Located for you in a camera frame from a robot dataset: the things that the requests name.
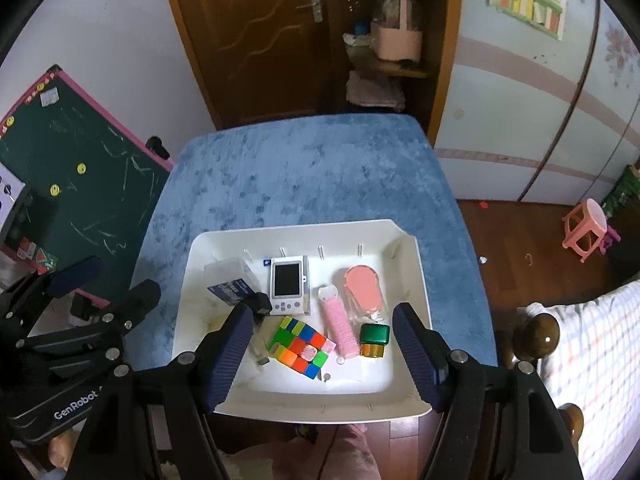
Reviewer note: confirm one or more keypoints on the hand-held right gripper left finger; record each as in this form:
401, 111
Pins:
227, 355

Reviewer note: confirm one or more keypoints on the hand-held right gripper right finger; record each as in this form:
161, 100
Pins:
417, 355

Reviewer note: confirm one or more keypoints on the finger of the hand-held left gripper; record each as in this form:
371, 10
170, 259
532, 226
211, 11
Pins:
145, 295
75, 275

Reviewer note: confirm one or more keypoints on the green bottle with gold cap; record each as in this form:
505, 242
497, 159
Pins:
375, 337

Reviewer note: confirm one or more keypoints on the multicoloured puzzle cube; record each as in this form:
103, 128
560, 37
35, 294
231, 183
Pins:
300, 347

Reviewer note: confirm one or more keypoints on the clear plastic card box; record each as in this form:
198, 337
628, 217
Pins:
227, 280

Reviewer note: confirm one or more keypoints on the white plastic tray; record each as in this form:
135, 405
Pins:
350, 395

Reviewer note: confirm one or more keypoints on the pink hair roller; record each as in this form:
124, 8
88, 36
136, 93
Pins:
341, 327

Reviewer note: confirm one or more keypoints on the white toy camera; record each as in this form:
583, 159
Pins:
289, 285

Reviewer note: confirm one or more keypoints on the person's left hand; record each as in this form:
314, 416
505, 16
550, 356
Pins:
65, 452

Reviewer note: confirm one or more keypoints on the small red green box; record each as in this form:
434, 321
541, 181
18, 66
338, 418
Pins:
35, 255

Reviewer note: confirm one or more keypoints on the white board with black dots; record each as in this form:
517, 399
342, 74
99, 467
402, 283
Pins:
9, 200

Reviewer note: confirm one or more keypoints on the round wooden bedpost knob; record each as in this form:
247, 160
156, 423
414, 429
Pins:
537, 336

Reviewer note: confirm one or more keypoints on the black knob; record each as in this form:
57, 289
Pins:
158, 147

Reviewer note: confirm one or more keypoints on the small wooden bedpost knob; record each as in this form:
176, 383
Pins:
572, 421

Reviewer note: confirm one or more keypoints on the white dotted quilt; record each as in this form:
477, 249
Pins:
600, 360

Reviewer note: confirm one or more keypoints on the pink plastic stool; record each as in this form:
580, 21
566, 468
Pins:
585, 230

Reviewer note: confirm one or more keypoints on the small pink toy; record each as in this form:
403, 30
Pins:
610, 239

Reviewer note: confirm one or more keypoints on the floral sliding wardrobe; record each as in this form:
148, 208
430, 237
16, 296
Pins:
515, 125

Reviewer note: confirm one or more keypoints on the green patterned bag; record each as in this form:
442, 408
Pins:
622, 190

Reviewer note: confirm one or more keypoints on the brown wooden door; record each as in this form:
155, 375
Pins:
250, 50

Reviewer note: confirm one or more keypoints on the folded pink towel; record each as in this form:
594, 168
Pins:
375, 91

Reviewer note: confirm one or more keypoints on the wooden corner shelf cabinet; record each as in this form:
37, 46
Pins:
442, 60

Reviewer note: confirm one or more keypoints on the pink basket with clear dome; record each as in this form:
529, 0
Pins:
397, 45

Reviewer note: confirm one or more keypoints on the white crumpled cloth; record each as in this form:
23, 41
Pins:
356, 39

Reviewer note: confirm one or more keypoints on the small blue cup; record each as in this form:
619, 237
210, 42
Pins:
361, 28

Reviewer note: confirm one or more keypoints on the green chalkboard with pink frame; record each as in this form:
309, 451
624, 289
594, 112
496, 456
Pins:
80, 170

